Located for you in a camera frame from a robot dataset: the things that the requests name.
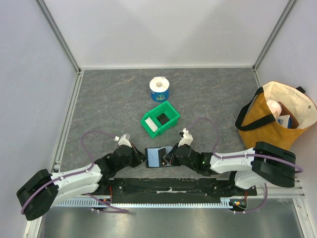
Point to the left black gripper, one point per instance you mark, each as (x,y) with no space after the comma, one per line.
(139,157)

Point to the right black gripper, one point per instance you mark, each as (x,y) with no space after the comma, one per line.
(174,155)

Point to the light blue card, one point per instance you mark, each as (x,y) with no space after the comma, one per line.
(153,159)

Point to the black leather card holder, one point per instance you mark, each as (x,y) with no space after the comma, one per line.
(168,150)

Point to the green plastic bin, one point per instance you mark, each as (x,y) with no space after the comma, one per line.
(166,108)

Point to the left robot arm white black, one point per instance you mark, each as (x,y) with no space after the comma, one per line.
(45,190)

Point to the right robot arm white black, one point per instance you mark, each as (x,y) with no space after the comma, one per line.
(260,164)

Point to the black card in bin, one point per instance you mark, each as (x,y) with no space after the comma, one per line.
(163,119)

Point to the stack of white cards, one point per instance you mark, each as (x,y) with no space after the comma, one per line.
(151,124)

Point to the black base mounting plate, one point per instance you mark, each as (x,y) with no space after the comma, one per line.
(210,186)

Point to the toilet paper roll blue wrapper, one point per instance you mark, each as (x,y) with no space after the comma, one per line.
(159,89)

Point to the mustard canvas tote bag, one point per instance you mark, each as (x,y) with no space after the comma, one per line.
(255,121)

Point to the items inside tote bag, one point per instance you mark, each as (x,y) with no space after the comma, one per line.
(282,115)

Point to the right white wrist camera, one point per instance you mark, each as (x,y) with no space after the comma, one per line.
(186,138)

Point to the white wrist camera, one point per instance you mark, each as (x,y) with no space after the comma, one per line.
(123,140)
(186,138)

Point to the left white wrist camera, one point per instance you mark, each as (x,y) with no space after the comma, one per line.
(123,140)

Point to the left aluminium frame post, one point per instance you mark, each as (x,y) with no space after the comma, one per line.
(58,34)

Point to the aluminium frame post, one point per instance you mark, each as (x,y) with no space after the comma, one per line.
(274,33)
(58,34)

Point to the right aluminium frame post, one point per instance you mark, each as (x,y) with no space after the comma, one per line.
(274,33)

